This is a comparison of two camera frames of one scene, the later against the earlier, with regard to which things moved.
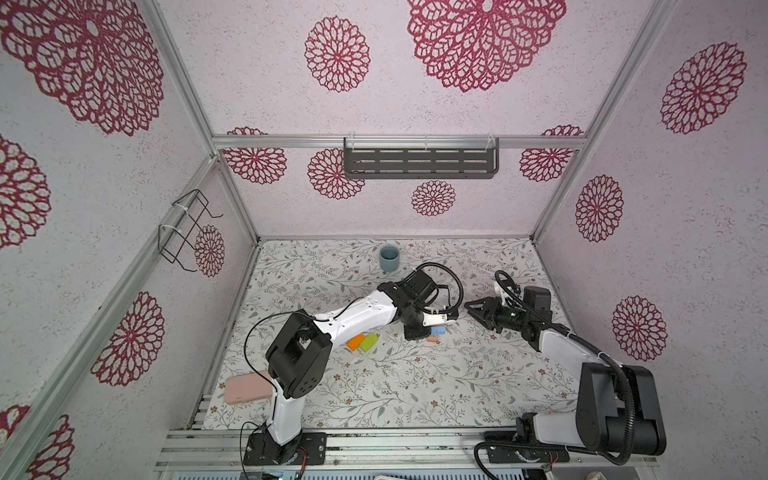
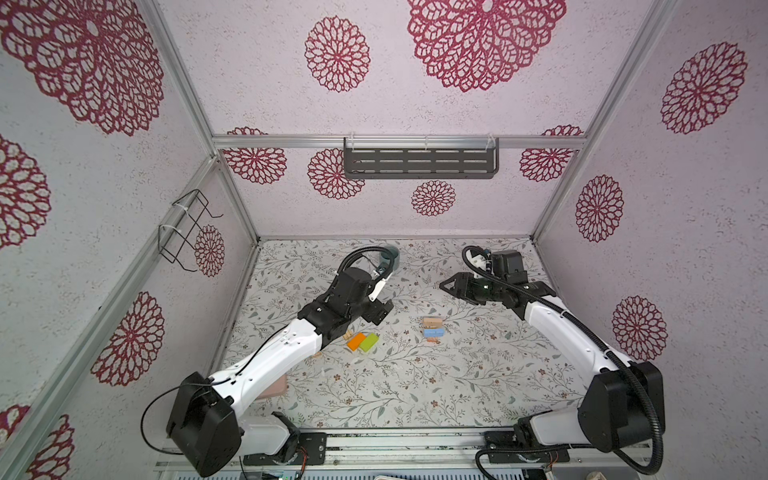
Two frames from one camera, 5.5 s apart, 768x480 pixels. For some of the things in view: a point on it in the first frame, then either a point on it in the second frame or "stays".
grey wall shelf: [420, 157] stays
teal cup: [389, 258] stays
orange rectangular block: [355, 341] stays
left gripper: [417, 334] -> [376, 311]
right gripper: [487, 309] -> [460, 280]
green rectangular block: [368, 342] stays
